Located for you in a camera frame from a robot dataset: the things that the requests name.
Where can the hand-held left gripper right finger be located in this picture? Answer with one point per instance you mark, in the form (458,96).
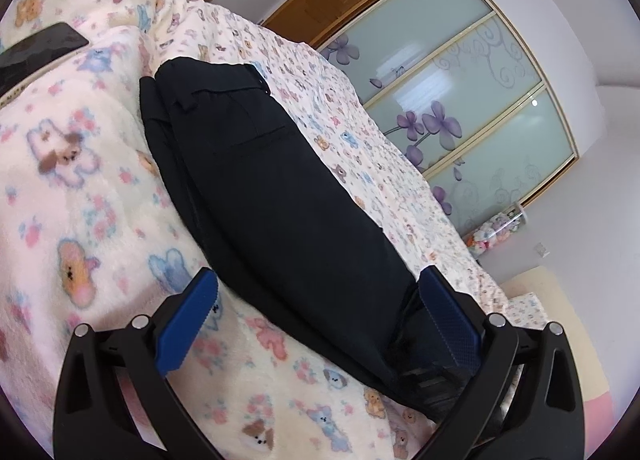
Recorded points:
(450,315)

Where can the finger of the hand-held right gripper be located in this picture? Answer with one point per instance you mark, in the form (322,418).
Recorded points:
(430,385)

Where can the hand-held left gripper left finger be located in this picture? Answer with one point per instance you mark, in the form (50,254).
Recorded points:
(187,315)

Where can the black pants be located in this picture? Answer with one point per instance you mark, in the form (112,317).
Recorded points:
(280,220)

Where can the clear tube of plush toys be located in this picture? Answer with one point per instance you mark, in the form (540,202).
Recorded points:
(495,232)

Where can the cream headboard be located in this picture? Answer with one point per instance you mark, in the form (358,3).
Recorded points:
(555,300)

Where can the teddy bear fleece blanket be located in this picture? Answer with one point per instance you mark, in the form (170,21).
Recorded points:
(75,200)

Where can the small print bed sheet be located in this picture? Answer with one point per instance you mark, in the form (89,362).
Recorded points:
(360,155)

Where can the floral glass sliding wardrobe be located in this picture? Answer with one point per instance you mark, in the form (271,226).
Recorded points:
(450,85)

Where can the black smartphone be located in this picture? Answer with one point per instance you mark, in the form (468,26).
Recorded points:
(37,57)

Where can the white wall outlet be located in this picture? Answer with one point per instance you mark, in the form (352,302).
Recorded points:
(542,249)

